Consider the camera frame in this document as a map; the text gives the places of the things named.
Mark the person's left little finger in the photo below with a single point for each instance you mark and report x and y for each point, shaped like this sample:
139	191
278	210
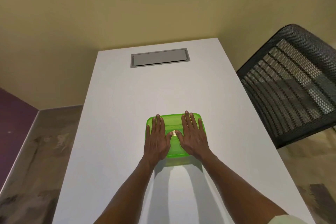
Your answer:
147	133

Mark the person's right little finger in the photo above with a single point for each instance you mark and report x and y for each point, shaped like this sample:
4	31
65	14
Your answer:
201	128

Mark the green plastic container lid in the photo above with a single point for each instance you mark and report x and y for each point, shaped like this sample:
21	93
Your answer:
174	126

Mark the person's left middle finger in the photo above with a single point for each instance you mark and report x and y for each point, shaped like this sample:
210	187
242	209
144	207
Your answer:
158	125

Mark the person's right forearm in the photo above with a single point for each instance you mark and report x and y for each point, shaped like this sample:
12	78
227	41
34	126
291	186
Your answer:
236	192

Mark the clear plastic food container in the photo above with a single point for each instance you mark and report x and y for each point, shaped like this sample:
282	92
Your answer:
175	162

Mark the person's left forearm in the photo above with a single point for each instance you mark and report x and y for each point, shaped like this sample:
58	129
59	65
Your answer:
128	192

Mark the person's left thumb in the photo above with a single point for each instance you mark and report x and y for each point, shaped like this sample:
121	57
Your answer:
170	138

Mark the person's left hand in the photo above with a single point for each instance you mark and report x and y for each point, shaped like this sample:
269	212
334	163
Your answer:
156	145

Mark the person's right thumb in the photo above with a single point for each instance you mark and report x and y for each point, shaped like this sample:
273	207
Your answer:
179	137

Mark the black mesh office chair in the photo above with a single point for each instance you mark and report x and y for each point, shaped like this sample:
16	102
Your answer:
294	84

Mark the person's right hand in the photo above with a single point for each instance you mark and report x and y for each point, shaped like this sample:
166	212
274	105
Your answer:
194	143

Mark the person's right middle finger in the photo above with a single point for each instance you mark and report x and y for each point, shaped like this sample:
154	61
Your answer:
188	122

